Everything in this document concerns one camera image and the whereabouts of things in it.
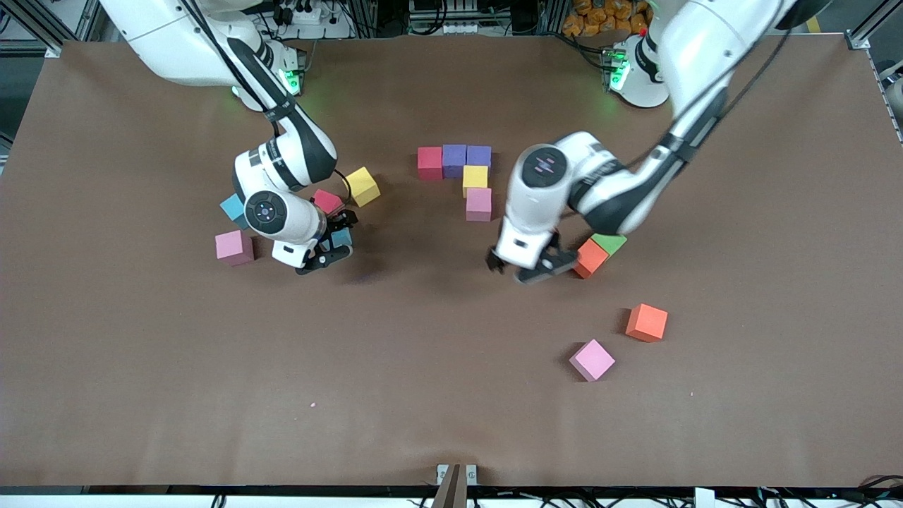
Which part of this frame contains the pink foam cube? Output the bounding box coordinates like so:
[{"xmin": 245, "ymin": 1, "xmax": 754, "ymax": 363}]
[
  {"xmin": 569, "ymin": 339, "xmax": 616, "ymax": 382},
  {"xmin": 214, "ymin": 230, "xmax": 255, "ymax": 267},
  {"xmin": 466, "ymin": 187, "xmax": 493, "ymax": 223}
]

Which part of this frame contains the yellow foam cube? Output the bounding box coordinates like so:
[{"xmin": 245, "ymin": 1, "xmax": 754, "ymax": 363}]
[
  {"xmin": 342, "ymin": 167, "xmax": 381, "ymax": 208},
  {"xmin": 462, "ymin": 165, "xmax": 490, "ymax": 199}
]

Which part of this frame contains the orange foam cube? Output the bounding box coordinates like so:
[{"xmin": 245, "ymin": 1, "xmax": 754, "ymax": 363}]
[
  {"xmin": 571, "ymin": 238, "xmax": 610, "ymax": 280},
  {"xmin": 625, "ymin": 303, "xmax": 669, "ymax": 344}
]

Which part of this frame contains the brown table cover sheet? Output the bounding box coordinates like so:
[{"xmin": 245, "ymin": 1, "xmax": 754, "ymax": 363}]
[{"xmin": 0, "ymin": 34, "xmax": 903, "ymax": 489}]

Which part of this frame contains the bag of oranges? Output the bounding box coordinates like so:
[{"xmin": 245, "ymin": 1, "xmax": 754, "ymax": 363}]
[{"xmin": 562, "ymin": 0, "xmax": 653, "ymax": 37}]

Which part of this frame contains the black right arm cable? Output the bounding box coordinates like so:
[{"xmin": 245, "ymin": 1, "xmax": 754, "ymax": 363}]
[{"xmin": 183, "ymin": 0, "xmax": 353, "ymax": 216}]

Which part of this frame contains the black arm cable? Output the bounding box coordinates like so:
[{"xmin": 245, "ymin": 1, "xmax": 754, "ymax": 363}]
[
  {"xmin": 183, "ymin": 0, "xmax": 353, "ymax": 216},
  {"xmin": 624, "ymin": 0, "xmax": 794, "ymax": 170}
]

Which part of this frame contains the brown camera pole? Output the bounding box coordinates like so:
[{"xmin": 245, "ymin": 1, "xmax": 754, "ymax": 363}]
[{"xmin": 432, "ymin": 464, "xmax": 468, "ymax": 508}]

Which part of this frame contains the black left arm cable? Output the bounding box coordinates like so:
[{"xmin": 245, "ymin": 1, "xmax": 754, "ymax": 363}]
[{"xmin": 624, "ymin": 0, "xmax": 794, "ymax": 170}]

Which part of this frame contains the metal table edge rail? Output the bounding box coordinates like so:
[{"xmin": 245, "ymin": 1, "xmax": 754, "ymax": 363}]
[{"xmin": 865, "ymin": 48, "xmax": 903, "ymax": 145}]

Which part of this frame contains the black cable bundle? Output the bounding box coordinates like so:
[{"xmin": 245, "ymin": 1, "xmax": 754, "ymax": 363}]
[{"xmin": 857, "ymin": 474, "xmax": 903, "ymax": 505}]

